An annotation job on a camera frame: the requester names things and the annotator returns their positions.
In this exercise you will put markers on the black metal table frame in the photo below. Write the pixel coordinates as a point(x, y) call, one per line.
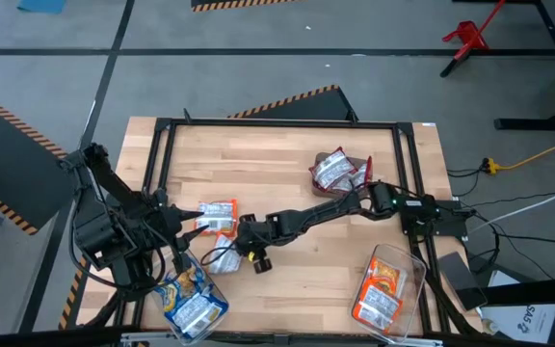
point(282, 123)

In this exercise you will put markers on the silver aluminium rail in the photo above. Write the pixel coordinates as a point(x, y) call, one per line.
point(152, 337)

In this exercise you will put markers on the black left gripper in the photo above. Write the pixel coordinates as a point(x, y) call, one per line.
point(164, 221)

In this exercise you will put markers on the smoky grey plastic bin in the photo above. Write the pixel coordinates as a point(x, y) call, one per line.
point(323, 192)

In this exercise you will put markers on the blue Maruchan ramen pack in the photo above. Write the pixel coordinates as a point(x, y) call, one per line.
point(183, 284)
point(198, 313)

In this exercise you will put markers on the red metal stand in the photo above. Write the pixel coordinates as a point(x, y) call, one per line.
point(467, 34)

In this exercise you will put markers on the black desk leg frame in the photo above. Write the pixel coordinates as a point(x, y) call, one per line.
point(537, 124)

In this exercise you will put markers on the black mat with hazard stripes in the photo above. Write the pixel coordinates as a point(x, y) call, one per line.
point(12, 159)
point(316, 108)
point(239, 4)

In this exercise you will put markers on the white printed cardboard box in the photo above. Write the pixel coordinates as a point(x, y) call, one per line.
point(523, 323)

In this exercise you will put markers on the yellow-black hazard strip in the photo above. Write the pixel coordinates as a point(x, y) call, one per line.
point(71, 299)

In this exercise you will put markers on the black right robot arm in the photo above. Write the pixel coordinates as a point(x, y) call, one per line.
point(325, 212)

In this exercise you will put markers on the blue mat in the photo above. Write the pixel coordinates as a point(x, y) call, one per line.
point(41, 6)

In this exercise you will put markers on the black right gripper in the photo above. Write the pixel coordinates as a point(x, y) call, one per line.
point(265, 231)

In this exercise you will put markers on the clear plastic bin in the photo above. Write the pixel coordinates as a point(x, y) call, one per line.
point(212, 284)
point(412, 270)

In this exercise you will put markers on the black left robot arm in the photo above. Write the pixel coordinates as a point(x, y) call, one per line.
point(109, 231)

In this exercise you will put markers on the red Maruchan ramen pack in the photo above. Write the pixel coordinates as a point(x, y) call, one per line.
point(358, 177)
point(331, 168)

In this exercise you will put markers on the black flat panel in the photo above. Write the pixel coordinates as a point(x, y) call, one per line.
point(463, 282)

